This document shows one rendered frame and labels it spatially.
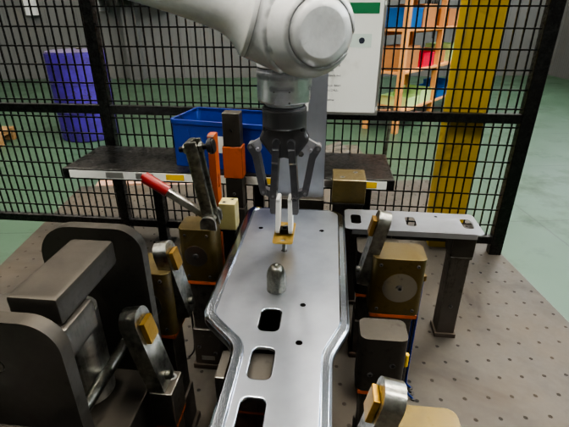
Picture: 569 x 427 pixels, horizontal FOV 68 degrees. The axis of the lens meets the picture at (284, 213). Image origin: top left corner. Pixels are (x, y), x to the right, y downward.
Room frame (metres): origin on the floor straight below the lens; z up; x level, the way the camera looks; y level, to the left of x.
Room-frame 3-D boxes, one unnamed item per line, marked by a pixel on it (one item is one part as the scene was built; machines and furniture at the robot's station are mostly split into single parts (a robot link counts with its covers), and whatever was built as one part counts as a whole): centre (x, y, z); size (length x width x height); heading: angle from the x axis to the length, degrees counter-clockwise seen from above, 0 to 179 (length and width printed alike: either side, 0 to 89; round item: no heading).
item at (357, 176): (0.96, -0.16, 0.88); 0.08 x 0.08 x 0.36; 84
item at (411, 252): (0.63, -0.21, 0.87); 0.12 x 0.07 x 0.35; 84
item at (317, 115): (0.97, -0.04, 1.17); 0.12 x 0.01 x 0.34; 84
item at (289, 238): (0.71, 0.00, 1.04); 0.08 x 0.04 x 0.01; 174
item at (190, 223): (0.72, 0.18, 0.87); 0.10 x 0.07 x 0.35; 84
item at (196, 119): (1.16, 0.14, 1.09); 0.30 x 0.17 x 0.13; 74
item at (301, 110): (0.71, 0.00, 1.23); 0.08 x 0.07 x 0.09; 84
